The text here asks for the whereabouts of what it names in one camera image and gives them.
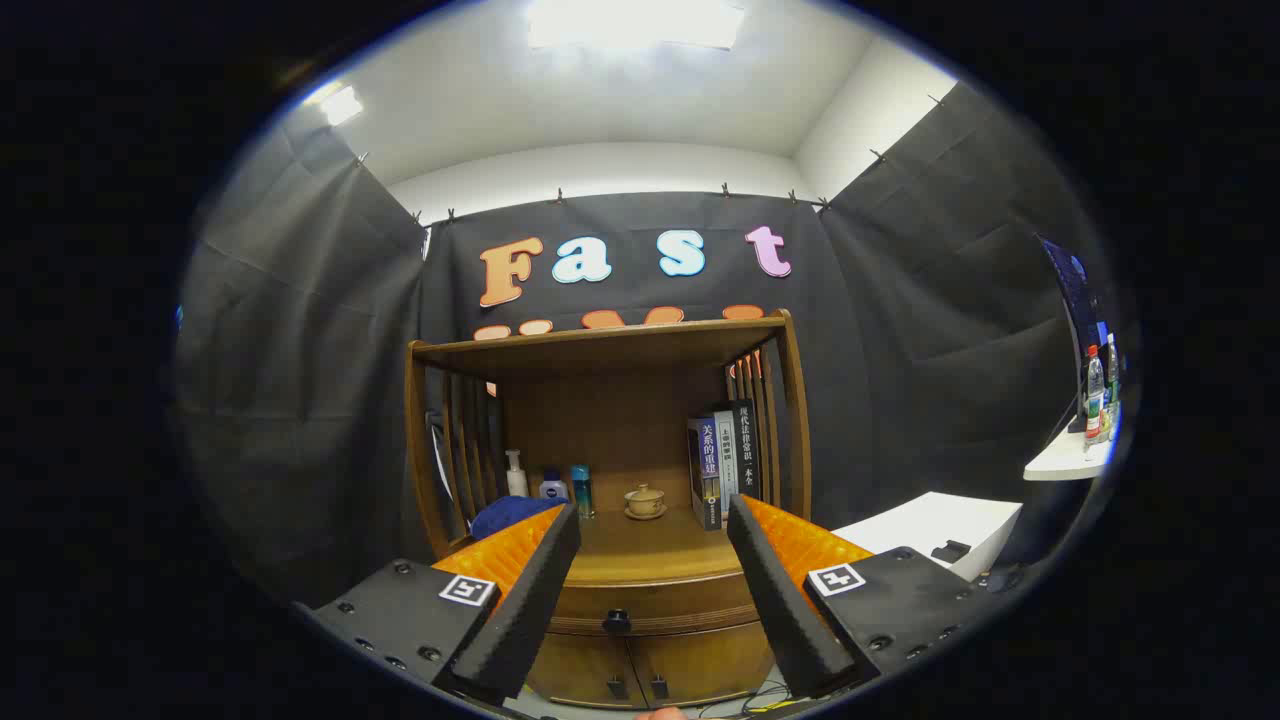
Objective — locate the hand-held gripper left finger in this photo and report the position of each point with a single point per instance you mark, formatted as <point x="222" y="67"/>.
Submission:
<point x="520" y="600"/>

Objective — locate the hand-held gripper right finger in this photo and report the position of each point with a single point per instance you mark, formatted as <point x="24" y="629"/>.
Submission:
<point x="785" y="600"/>

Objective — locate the wooden drawer with black knob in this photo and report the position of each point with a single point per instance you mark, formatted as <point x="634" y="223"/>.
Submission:
<point x="680" y="600"/>

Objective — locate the wooden countertop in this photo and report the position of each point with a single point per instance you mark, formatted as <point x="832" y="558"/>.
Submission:
<point x="650" y="545"/>

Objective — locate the white side cabinet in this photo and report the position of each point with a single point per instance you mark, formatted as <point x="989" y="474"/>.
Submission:
<point x="920" y="520"/>

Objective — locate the wooden cabinet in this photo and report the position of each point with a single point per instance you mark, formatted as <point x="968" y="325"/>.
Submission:
<point x="620" y="420"/>

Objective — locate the blue towel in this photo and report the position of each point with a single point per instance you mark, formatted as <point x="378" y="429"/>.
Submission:
<point x="505" y="515"/>

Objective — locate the white bottle with blue cap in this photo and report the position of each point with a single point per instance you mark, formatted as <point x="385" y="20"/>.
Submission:
<point x="553" y="489"/>

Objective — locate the white pump bottle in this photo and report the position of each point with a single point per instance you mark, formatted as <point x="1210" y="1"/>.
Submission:
<point x="516" y="482"/>

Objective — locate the teal blue bottle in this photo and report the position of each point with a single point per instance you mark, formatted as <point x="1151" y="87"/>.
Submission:
<point x="582" y="490"/>

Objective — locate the book with purple spine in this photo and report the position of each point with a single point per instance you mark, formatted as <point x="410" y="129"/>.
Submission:
<point x="708" y="470"/>

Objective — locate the beige lidded teacup with saucer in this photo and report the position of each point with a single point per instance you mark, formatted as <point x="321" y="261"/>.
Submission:
<point x="645" y="500"/>

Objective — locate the book with pale spine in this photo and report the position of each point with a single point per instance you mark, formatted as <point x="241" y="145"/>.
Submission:
<point x="727" y="450"/>

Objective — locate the book with black spine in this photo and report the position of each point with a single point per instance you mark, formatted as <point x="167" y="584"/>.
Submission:
<point x="746" y="440"/>

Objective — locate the white desk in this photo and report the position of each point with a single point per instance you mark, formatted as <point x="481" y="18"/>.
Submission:
<point x="1065" y="460"/>

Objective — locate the clear bottle with red label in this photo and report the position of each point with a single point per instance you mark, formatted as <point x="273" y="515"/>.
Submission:
<point x="1094" y="400"/>

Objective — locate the clear bottle with green label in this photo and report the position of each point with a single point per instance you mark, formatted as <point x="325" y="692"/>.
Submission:
<point x="1112" y="385"/>

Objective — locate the computer monitor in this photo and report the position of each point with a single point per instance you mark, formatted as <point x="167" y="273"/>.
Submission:
<point x="1075" y="290"/>

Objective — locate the small ceiling light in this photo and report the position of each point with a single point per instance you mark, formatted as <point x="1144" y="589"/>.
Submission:
<point x="341" y="105"/>

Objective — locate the large ceiling light panel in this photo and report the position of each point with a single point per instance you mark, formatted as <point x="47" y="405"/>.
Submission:
<point x="635" y="22"/>

